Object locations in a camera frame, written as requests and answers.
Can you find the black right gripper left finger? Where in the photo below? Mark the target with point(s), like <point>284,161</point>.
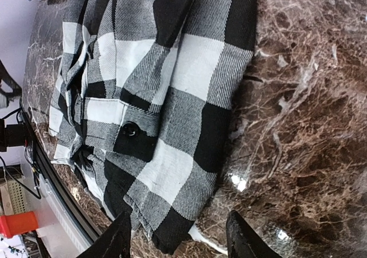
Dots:
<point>115,242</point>

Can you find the black white plaid shirt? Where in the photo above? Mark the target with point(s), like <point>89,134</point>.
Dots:
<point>142,104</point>

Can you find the orange block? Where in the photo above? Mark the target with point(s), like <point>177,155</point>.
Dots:
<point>18,224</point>

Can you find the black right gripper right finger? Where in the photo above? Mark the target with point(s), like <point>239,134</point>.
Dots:
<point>243,241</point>

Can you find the white slotted cable duct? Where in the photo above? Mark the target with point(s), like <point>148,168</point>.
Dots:
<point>57,227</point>

